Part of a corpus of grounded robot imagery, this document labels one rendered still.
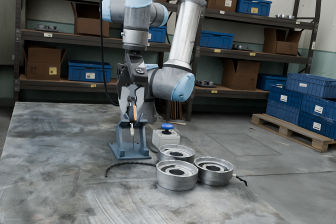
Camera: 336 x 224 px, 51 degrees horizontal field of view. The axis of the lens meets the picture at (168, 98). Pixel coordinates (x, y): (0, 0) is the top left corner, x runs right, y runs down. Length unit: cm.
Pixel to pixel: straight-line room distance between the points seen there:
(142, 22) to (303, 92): 391
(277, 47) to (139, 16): 444
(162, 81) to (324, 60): 474
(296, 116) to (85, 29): 288
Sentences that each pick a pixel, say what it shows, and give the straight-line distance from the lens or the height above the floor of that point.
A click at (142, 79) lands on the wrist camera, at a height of 103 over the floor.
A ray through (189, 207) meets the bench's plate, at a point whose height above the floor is 80.
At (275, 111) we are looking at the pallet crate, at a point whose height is 23.
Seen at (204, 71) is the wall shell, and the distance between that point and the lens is 539.
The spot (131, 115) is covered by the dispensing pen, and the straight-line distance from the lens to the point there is 106.
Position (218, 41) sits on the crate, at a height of 110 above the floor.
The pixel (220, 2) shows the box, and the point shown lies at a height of 160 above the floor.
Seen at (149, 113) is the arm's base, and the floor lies 84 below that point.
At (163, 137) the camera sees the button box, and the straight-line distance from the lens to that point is 112.
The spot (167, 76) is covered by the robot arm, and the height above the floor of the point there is 100.
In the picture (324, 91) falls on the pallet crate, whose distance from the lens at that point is 465.
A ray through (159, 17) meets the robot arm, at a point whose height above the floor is 121.
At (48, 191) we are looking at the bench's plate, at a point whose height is 80.
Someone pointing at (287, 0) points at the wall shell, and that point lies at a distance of 610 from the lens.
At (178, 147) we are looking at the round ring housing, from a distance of 107.
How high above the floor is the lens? 117
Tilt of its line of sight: 11 degrees down
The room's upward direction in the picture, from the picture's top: 6 degrees clockwise
